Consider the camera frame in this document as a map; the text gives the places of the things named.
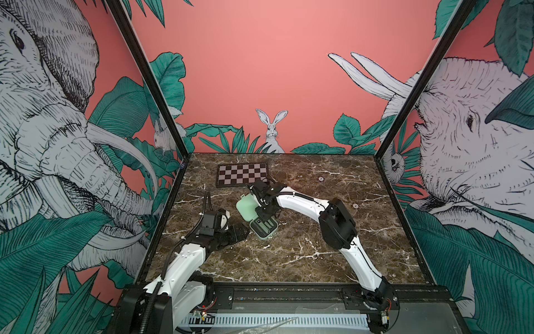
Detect green nail clipper case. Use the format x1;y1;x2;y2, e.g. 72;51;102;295
236;194;279;240

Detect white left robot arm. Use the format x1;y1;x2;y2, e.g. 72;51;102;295
105;223;250;333

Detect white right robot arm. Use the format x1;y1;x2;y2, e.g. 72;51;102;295
248;181;393;310

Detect maroon checkered chess board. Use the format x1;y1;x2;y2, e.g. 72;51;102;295
216;162;268;187

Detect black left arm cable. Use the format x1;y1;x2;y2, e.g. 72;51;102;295
160;191;214;281

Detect white slotted cable duct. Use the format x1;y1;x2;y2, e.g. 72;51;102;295
179;313;369;330

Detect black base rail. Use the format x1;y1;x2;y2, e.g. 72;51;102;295
211;282;453;310

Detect black left frame post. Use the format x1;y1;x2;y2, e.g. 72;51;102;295
106;0;190;160

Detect black frame post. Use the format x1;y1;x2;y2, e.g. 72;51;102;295
374;0;478;159
106;0;190;160

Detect black right frame post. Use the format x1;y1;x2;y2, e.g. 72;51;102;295
374;0;478;159

